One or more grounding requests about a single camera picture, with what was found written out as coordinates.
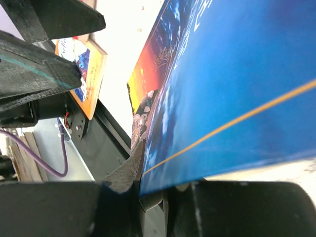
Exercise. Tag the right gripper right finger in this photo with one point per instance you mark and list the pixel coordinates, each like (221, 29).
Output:
(236, 209)

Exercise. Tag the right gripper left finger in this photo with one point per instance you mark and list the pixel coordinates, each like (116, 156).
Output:
(107, 208)

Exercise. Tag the Jane Eyre blue book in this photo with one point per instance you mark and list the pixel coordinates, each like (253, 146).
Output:
(222, 86)

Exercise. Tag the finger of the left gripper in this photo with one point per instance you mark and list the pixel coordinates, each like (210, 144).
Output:
(42, 20)
(28, 72)

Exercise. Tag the orange illustrated book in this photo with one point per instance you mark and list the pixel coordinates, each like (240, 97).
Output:
(91, 60)

